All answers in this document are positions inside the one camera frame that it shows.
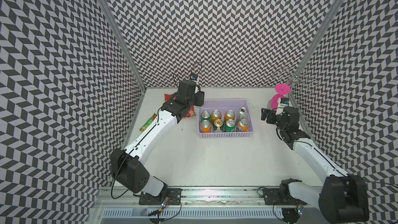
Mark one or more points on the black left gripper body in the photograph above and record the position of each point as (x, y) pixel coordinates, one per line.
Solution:
(190, 102)

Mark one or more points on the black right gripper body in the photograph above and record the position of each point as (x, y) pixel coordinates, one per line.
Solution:
(276, 120)

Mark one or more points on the white Monster can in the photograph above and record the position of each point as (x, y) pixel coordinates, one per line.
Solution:
(243, 113)

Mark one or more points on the lavender plastic basket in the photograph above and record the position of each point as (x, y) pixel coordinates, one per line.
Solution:
(224, 105)

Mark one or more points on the orange Fanta can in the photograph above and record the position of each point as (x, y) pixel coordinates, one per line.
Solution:
(242, 125)

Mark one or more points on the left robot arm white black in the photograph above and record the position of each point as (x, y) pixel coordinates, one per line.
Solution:
(127, 165)

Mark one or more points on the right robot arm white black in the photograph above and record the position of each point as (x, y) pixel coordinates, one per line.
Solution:
(342, 198)

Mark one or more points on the red candy bag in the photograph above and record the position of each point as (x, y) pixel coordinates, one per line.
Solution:
(191, 112)

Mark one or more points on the green soda can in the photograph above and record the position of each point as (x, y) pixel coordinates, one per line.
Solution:
(205, 115)

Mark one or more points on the green snack bag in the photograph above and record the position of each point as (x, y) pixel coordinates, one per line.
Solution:
(148, 122)

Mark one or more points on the gold top green can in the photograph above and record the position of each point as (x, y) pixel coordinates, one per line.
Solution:
(218, 125)

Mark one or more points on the green can front middle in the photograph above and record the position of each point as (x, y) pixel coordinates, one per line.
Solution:
(229, 125)

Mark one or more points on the chrome glass holder stand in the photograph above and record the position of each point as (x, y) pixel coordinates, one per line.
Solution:
(298, 81)

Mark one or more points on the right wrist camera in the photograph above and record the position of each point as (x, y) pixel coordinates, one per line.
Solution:
(283, 102)

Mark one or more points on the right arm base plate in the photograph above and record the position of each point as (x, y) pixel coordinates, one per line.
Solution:
(271, 197)

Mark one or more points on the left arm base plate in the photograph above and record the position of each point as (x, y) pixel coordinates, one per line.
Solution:
(173, 193)

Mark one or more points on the aluminium front rail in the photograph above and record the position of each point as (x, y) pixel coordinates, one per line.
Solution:
(190, 197)

